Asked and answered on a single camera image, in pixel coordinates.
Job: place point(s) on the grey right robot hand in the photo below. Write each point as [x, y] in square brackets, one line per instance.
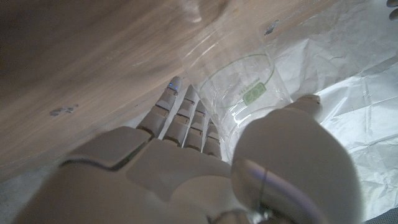
[161, 180]

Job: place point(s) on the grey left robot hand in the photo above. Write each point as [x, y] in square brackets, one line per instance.
[393, 9]

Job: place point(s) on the white wrinkled backdrop sheet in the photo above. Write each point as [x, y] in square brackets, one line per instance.
[342, 93]

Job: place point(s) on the clear plastic cup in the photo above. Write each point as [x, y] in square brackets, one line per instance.
[239, 90]

